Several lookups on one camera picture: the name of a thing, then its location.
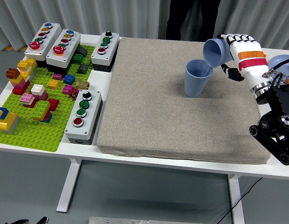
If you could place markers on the pink red brick stack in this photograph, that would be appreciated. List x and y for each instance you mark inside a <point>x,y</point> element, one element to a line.
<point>27,100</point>

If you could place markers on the dark grey sloped brick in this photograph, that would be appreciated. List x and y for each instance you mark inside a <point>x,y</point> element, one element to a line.
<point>82,51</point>

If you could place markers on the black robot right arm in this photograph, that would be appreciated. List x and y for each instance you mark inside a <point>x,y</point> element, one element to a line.
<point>278,98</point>

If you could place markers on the white four-button control box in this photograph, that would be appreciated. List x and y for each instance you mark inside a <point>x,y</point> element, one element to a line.
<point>93,116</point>
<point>111,46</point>

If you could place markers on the dark green brick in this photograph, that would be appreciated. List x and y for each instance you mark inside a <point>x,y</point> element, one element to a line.
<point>77,58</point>

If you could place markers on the flat magenta brick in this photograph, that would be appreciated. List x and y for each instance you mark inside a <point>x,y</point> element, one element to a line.
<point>57,76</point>

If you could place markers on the yellow white green brick stack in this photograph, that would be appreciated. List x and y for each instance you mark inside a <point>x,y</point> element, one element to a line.
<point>27,64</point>

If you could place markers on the grey-brown padded mat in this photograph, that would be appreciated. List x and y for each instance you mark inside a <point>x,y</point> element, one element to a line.
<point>158,105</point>

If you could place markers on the white five-button control box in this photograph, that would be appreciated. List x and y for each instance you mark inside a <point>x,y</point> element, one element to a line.
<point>52,35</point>
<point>73,46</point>

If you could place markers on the white pleated curtain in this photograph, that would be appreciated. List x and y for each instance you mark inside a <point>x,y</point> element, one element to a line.
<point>111,14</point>

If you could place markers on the square magenta brick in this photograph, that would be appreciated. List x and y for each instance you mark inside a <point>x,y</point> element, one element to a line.
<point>67,89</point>

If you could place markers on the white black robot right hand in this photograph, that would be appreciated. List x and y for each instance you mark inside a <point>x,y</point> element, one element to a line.
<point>249,63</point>

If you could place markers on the white pink brick stack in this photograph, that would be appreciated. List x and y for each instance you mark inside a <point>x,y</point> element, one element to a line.
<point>39,92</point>

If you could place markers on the black white robot left hand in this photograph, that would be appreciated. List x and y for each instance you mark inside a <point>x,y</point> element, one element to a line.
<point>42,221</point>

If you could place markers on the green studded baseplate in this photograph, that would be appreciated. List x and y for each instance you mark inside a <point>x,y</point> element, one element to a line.
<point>30,140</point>

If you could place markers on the light blue plate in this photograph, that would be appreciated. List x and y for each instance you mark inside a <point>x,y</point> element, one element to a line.
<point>278,61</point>

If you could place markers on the green orange blue brick stack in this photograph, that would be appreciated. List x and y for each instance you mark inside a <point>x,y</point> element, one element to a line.
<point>41,109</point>

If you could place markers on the person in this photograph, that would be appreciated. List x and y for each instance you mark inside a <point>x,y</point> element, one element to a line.
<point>193,21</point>

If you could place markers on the white table leg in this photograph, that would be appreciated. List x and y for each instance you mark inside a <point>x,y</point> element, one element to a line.
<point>236,200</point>
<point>69,184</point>

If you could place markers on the blue yellow grey brick stack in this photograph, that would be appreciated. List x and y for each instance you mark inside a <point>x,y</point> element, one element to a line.
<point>7,122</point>

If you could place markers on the brown yellow red brick tower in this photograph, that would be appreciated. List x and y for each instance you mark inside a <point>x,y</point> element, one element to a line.
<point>18,85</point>

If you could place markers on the light blue ribbed cup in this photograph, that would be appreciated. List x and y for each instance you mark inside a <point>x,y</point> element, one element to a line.
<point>216,51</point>
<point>195,86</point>

